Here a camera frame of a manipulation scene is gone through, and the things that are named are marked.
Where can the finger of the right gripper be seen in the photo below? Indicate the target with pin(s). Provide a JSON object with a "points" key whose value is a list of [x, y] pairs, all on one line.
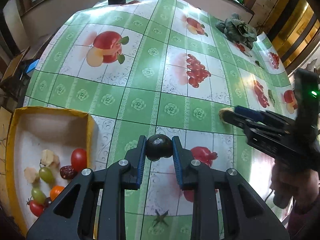
{"points": [[242, 122], [248, 113]]}

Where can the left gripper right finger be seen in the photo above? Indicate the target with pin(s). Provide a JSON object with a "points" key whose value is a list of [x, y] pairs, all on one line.
{"points": [[245, 214]]}

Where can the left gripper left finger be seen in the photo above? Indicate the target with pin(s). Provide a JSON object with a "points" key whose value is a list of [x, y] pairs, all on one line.
{"points": [[92, 205]]}

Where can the pale cake chunk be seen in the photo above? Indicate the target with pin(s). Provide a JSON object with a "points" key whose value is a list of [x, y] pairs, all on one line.
{"points": [[225, 114]]}

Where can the small red tomato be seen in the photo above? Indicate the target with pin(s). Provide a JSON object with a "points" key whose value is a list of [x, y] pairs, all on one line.
{"points": [[79, 159]]}

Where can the dark red date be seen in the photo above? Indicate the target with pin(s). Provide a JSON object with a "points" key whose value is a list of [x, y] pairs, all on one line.
{"points": [[68, 172]]}

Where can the large orange tangerine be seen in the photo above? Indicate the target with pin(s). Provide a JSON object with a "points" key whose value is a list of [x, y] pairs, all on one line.
{"points": [[55, 191]]}

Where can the black plum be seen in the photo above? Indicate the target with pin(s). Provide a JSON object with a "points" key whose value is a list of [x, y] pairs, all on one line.
{"points": [[158, 146]]}

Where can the dark plum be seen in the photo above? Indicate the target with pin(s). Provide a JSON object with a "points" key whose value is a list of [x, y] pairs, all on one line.
{"points": [[47, 202]]}

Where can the beige cake chunk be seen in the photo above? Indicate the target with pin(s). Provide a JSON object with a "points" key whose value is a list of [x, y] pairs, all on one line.
{"points": [[49, 159]]}

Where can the small green grape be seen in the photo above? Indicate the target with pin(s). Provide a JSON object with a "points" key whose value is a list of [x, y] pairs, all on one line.
{"points": [[46, 175]]}

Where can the large green grape with stem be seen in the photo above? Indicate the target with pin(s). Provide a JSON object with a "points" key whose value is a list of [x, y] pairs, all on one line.
{"points": [[38, 195]]}

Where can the large red tomato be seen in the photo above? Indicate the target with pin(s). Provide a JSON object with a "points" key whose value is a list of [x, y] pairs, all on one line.
{"points": [[35, 208]]}

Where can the round breaded cake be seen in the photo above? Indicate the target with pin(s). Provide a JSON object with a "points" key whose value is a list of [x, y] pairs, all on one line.
{"points": [[31, 175]]}

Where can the person right hand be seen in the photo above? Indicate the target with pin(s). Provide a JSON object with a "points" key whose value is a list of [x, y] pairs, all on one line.
{"points": [[302, 186]]}

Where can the dark green leafy vegetable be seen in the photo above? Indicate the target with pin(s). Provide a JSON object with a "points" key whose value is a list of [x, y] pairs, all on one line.
{"points": [[237, 30]]}

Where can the yellow rimmed white tray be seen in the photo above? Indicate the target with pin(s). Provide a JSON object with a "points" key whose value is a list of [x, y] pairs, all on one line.
{"points": [[39, 142]]}

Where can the blue white box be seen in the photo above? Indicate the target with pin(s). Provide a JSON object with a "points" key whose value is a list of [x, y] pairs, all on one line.
{"points": [[31, 67]]}

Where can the dark wooden stool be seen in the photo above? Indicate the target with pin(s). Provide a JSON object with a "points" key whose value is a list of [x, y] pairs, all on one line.
{"points": [[11, 80]]}

